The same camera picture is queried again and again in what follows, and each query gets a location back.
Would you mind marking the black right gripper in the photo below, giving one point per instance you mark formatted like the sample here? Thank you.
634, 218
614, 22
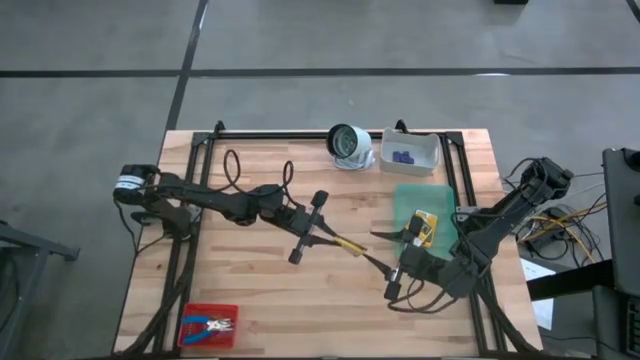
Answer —
420, 265

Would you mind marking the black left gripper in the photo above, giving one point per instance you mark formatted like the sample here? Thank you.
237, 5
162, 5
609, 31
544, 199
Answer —
305, 220

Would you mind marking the yellow Crayola crayon box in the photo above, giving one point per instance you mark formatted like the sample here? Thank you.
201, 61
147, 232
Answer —
431, 220
352, 245

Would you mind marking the translucent teal plastic tray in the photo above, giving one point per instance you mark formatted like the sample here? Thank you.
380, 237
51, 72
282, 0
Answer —
425, 197

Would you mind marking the small blue eraser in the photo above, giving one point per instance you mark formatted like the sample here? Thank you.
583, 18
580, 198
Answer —
410, 160
397, 157

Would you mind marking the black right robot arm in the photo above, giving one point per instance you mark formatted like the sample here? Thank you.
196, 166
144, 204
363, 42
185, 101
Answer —
505, 210

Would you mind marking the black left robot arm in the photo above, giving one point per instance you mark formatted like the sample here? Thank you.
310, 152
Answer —
200, 197

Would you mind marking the white lamp with black rim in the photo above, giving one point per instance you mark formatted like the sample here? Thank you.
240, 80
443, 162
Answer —
357, 145

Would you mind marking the white plastic bin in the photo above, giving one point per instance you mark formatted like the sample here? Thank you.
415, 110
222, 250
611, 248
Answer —
425, 150

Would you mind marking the red plastic basket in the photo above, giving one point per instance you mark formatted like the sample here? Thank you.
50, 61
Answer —
225, 342

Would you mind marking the white paper sheet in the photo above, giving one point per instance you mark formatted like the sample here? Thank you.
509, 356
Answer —
542, 312

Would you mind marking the black floor bar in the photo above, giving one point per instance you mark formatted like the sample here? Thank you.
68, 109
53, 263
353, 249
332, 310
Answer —
570, 281

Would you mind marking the black equipment cabinet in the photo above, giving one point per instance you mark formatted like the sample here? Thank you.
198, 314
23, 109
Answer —
622, 225

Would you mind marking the black floor object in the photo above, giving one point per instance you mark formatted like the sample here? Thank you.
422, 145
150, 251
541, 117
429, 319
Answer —
510, 2

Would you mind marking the grey metal stand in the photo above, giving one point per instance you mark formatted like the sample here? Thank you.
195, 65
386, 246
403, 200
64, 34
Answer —
35, 243

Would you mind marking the black aluminium table frame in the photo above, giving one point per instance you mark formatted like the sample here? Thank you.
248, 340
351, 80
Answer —
280, 135

